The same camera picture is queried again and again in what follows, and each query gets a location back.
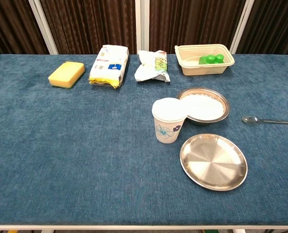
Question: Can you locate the clear plastic spoon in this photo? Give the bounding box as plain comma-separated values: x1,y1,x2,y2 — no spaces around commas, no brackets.
241,116,288,126

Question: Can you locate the white yellow-edged paper package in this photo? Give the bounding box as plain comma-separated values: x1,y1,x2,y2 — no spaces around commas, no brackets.
88,45,130,89

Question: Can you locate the crumpled white snack bag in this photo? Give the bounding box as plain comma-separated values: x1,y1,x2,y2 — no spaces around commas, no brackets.
134,50,171,83

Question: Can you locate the beige plastic food container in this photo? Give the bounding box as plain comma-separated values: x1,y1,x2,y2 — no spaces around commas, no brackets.
174,44,236,76

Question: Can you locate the yellow green-backed sponge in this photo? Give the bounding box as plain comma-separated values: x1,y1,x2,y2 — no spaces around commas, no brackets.
48,61,86,89

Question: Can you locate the white metal frame post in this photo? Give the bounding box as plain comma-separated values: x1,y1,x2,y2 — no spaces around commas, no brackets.
229,0,255,54
28,0,59,55
135,0,150,55

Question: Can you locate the green toy building block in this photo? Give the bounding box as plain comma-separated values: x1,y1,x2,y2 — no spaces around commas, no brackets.
198,54,225,65

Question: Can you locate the dark brown curtain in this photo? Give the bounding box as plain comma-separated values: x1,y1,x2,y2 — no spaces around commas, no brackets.
0,0,288,58

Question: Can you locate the blue velvet tablecloth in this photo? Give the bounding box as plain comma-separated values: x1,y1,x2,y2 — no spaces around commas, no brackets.
0,53,288,226

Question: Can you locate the round stainless steel plate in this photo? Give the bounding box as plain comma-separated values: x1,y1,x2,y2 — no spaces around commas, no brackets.
179,133,249,192

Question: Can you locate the steel bowl with white powder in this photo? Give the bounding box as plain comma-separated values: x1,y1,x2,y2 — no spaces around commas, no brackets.
176,87,231,126

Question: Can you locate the floral paper cup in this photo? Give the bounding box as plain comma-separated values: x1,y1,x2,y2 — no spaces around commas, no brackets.
152,97,189,144

